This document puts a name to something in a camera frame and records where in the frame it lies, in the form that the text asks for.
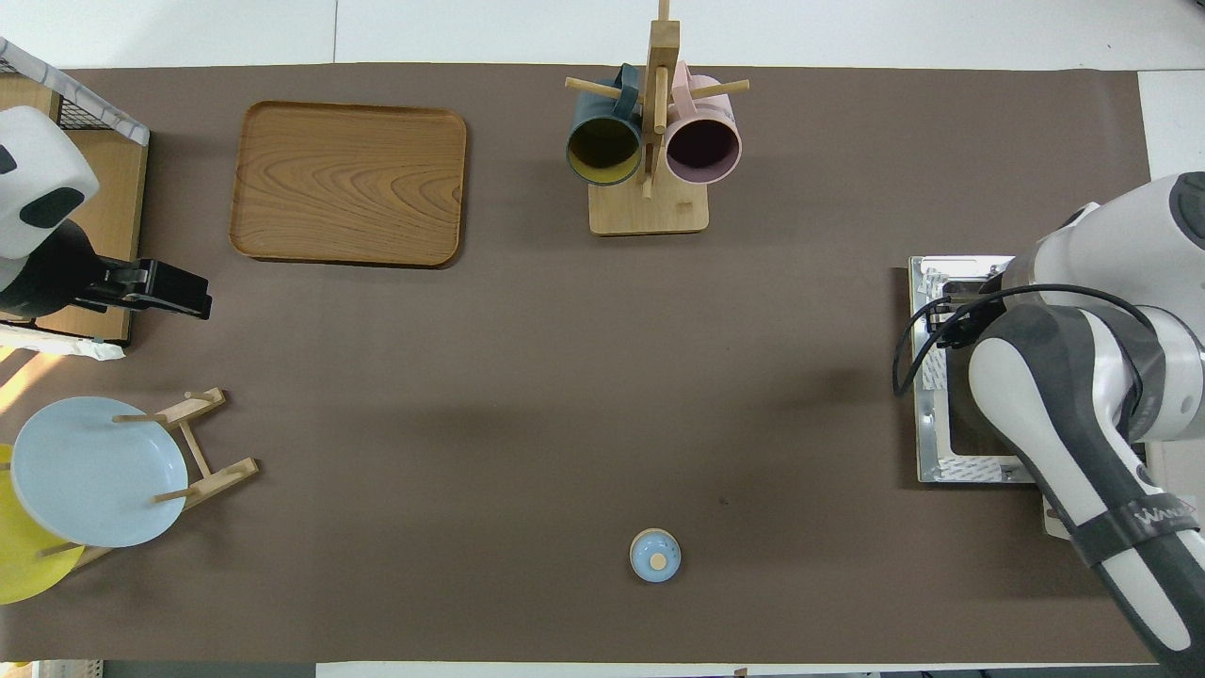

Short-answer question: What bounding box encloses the brown table mat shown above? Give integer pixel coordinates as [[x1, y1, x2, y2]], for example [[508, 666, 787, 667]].
[[0, 64, 1154, 665]]

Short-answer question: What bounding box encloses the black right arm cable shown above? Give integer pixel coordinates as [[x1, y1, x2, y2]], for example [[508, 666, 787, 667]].
[[892, 282, 1145, 444]]

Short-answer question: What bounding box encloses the light blue plate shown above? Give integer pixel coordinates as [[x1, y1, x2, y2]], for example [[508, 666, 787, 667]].
[[10, 396, 189, 549]]

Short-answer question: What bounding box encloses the wire and wood shelf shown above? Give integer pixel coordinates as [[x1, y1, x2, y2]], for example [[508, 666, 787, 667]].
[[0, 38, 152, 361]]

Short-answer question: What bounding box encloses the wooden mug rack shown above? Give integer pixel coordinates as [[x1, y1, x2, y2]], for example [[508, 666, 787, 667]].
[[564, 0, 751, 236]]

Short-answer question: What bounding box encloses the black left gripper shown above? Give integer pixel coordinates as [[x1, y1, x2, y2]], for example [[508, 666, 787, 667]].
[[73, 256, 213, 321]]

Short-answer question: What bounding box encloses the yellow plate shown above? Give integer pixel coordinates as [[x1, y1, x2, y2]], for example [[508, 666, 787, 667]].
[[0, 443, 86, 605]]

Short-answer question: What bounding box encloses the wooden plate rack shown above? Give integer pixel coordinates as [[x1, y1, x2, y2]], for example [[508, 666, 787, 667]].
[[38, 387, 260, 571]]

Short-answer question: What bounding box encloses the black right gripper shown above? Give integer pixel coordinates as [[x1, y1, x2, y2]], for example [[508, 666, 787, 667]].
[[927, 294, 1004, 351]]

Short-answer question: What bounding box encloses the small blue call bell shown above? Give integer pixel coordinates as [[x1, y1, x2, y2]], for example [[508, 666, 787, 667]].
[[629, 528, 683, 584]]

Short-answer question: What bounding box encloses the pink mug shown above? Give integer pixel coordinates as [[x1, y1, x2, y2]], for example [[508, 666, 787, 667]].
[[665, 62, 744, 186]]

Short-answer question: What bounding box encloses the dark blue mug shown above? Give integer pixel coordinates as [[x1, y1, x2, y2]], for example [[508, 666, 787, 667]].
[[566, 64, 645, 187]]

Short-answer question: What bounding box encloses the wooden serving tray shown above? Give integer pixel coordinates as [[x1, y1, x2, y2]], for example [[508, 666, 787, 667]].
[[229, 101, 469, 268]]

